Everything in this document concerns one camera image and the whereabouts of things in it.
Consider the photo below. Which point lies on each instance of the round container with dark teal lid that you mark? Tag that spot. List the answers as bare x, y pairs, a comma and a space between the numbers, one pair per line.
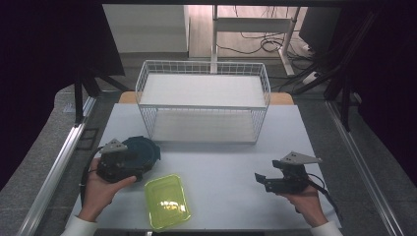
149, 152

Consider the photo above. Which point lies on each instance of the wooden table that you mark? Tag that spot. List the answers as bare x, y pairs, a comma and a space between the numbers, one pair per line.
127, 97

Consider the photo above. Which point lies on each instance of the yellow-green rectangular plastic container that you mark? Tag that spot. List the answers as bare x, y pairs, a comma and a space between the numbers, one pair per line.
167, 203

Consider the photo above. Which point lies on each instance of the white cabinet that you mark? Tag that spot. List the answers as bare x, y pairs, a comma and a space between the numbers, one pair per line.
146, 28

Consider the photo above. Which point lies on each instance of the dark box under desk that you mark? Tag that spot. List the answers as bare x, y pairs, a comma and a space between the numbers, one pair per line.
316, 29

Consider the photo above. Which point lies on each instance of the black metal stand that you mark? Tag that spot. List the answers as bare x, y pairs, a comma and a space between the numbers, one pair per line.
344, 98
80, 98

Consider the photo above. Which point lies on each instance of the black curtain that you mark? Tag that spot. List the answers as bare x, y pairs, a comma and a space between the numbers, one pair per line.
42, 65
390, 82

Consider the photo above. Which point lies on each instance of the person's left hand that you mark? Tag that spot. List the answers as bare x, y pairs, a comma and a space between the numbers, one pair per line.
98, 191

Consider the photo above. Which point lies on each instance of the white metal desk frame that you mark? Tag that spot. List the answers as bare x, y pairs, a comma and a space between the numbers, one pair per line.
252, 24

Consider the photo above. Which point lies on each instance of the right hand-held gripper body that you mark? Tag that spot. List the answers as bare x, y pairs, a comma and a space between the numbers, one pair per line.
291, 180

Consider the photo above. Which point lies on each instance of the white table cover board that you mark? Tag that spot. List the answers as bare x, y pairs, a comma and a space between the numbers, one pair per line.
223, 170

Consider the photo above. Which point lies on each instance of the aluminium rail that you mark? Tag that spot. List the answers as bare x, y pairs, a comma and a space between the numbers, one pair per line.
54, 177
360, 164

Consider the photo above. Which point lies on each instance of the white power strip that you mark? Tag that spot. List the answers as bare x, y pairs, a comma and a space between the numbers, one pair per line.
309, 78

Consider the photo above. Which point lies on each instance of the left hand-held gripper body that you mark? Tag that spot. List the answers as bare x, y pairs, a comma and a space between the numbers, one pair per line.
114, 164

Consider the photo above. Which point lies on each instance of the person's right hand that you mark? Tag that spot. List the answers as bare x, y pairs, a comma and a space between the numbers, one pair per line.
306, 205

